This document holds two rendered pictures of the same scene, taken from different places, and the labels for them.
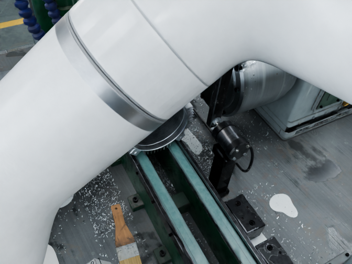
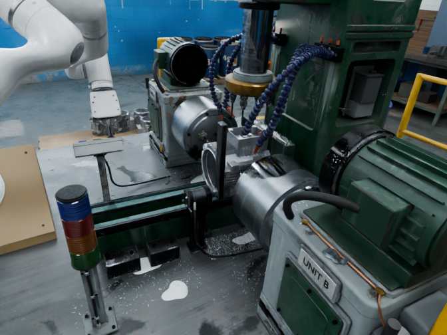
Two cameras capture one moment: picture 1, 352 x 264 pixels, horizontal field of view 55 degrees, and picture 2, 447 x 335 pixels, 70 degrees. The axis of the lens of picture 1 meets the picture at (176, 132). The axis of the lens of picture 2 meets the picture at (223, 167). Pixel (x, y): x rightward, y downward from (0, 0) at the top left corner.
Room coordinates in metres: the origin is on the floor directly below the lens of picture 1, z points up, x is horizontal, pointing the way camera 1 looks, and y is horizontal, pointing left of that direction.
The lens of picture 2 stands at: (0.69, -0.95, 1.59)
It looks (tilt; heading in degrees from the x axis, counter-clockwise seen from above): 29 degrees down; 95
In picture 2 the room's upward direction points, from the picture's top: 3 degrees clockwise
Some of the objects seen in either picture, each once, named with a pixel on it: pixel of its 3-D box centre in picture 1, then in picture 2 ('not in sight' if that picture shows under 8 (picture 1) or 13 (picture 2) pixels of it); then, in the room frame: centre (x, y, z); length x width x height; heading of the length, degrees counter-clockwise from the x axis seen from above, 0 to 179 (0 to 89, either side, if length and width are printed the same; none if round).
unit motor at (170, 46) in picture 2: not in sight; (172, 84); (0.26, 0.61, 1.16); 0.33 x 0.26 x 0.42; 122
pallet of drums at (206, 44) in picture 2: not in sight; (207, 60); (-0.32, 5.23, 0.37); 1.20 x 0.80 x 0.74; 33
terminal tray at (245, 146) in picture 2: not in sight; (246, 141); (0.66, 0.11, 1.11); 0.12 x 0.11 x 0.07; 32
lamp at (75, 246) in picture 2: not in sight; (81, 237); (0.34, -0.45, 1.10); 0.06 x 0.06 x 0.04
